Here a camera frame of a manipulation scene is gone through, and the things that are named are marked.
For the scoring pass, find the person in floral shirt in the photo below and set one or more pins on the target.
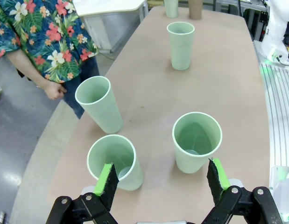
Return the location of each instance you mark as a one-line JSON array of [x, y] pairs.
[[41, 35]]

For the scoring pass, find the person's right forearm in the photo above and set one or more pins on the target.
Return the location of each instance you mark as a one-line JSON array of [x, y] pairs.
[[25, 65]]

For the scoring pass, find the white background table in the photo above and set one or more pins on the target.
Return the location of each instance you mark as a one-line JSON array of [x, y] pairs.
[[107, 9]]

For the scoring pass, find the grooved aluminium base plate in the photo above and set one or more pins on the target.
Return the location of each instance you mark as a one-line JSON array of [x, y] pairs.
[[279, 105]]

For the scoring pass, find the blue jeans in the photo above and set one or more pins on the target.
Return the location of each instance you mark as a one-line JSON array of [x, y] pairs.
[[83, 70]]

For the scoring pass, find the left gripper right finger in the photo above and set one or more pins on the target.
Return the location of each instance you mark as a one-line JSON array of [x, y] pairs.
[[219, 182]]

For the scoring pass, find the person's right hand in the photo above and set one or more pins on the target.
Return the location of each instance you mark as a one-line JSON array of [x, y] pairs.
[[53, 90]]

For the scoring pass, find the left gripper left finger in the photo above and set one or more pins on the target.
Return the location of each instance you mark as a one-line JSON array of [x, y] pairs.
[[107, 184]]

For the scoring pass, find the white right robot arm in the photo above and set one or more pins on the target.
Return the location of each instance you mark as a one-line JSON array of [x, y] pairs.
[[275, 28]]

